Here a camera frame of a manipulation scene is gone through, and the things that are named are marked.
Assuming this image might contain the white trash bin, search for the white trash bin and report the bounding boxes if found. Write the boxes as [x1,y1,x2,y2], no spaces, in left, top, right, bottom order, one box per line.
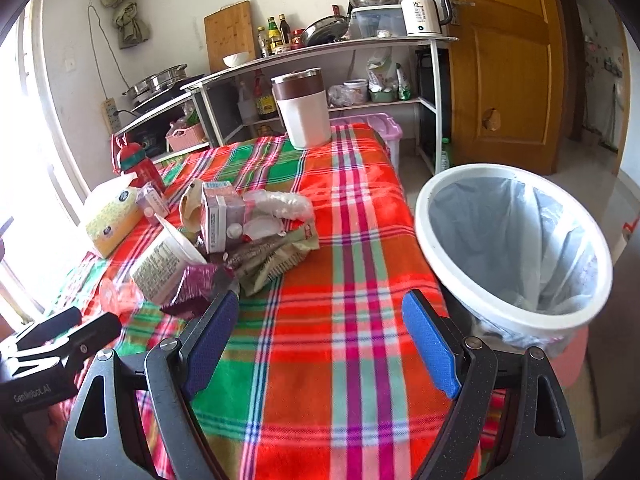
[414,164,613,353]

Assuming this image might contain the grey trash bag liner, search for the grey trash bag liner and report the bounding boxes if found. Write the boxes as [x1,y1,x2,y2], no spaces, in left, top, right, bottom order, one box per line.
[426,176,610,358]

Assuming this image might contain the red transparent plastic wrapper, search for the red transparent plastic wrapper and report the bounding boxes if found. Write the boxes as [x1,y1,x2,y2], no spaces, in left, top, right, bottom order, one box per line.
[98,278,143,316]

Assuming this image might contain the pink plastic stool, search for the pink plastic stool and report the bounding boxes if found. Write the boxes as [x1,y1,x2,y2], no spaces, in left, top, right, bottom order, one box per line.
[550,326,589,388]

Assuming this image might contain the white instant noodle cup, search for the white instant noodle cup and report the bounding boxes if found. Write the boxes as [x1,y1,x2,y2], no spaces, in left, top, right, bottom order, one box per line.
[129,216,206,306]

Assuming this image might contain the yellow white tissue pack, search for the yellow white tissue pack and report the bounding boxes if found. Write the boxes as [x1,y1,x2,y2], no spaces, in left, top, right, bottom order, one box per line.
[81,174,142,258]

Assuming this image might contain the purple foil snack wrapper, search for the purple foil snack wrapper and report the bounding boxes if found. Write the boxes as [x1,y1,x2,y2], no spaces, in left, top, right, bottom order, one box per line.
[160,263,234,320]

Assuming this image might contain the small pink milk carton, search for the small pink milk carton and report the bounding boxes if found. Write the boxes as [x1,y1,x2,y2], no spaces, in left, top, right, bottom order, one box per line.
[136,182,169,224]

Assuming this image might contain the banana peel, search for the banana peel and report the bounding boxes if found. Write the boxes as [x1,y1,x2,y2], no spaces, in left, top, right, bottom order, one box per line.
[179,179,204,234]

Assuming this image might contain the red green kids bottle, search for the red green kids bottle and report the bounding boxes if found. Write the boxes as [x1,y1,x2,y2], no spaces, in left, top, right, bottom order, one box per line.
[111,134,166,193]

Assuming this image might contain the pink white drink carton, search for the pink white drink carton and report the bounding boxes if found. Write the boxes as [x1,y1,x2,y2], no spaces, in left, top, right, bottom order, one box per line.
[201,181,245,254]

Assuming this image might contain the plaid red green tablecloth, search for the plaid red green tablecloth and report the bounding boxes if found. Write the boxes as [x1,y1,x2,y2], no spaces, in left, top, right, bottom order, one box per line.
[49,122,507,480]

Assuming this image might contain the green brown snack bag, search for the green brown snack bag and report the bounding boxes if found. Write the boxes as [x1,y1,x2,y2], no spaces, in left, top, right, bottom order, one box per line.
[224,220,319,297]

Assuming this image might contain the pink woven basket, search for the pink woven basket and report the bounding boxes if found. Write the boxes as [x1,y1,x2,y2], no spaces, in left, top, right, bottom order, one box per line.
[166,124,206,152]

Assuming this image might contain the white power strip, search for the white power strip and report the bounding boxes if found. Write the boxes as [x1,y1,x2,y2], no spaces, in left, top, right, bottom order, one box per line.
[101,98,122,134]

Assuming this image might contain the clear crumpled plastic bag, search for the clear crumpled plastic bag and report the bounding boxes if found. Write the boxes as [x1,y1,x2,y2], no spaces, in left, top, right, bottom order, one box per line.
[242,190,314,240]

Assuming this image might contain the black induction cooker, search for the black induction cooker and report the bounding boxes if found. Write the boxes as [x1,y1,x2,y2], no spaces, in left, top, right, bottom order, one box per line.
[131,74,203,116]

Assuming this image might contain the steel steamer pot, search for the steel steamer pot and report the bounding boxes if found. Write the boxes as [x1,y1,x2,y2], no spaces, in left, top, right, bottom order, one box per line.
[122,64,188,102]

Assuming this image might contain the white metal shelf rack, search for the white metal shelf rack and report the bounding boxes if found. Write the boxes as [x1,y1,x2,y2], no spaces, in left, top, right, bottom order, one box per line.
[112,34,459,176]

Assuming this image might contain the soy sauce bottle on shelf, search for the soy sauce bottle on shelf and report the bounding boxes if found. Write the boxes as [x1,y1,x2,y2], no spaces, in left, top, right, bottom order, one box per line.
[254,70,277,119]

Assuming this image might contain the white ceramic bowl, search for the white ceramic bowl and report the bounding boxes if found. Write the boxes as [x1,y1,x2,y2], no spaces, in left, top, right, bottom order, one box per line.
[222,51,250,68]

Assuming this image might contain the white brown lidded canister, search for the white brown lidded canister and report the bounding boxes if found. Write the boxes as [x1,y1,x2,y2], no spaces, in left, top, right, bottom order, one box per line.
[271,67,332,151]

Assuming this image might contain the wooden cutting board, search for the wooden cutting board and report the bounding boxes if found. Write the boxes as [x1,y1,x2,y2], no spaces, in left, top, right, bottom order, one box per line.
[204,0,256,73]

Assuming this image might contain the green cloth hanging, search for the green cloth hanging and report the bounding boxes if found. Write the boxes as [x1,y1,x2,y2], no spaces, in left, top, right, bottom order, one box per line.
[100,0,151,50]

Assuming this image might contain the purple lidded storage box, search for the purple lidded storage box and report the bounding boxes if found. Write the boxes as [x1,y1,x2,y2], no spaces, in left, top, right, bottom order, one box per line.
[330,113,404,174]

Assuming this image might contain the yellow label oil bottle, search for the yellow label oil bottle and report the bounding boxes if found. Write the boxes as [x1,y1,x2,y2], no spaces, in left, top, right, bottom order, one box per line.
[267,16,284,54]

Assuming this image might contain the dark sauce bottle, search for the dark sauce bottle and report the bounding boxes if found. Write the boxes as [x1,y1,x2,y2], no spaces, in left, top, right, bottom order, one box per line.
[279,14,291,44]

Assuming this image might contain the white lidded jar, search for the white lidded jar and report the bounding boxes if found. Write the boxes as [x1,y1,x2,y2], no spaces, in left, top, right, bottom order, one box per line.
[343,79,369,106]

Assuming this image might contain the wooden door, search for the wooden door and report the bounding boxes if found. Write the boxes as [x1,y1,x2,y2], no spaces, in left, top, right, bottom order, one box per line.
[449,0,566,176]

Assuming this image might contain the steel pan lid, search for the steel pan lid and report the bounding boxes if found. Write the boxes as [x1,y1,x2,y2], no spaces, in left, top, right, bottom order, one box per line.
[302,15,349,47]

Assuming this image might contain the plastic bag of groceries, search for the plastic bag of groceries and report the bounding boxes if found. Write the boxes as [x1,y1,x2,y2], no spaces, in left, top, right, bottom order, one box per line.
[367,48,413,103]

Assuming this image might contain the clear plastic storage box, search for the clear plastic storage box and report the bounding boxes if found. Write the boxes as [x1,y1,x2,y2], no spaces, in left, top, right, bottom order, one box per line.
[348,4,407,39]

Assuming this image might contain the white electric kettle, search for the white electric kettle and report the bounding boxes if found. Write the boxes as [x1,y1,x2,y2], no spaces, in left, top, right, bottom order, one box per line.
[400,0,452,36]

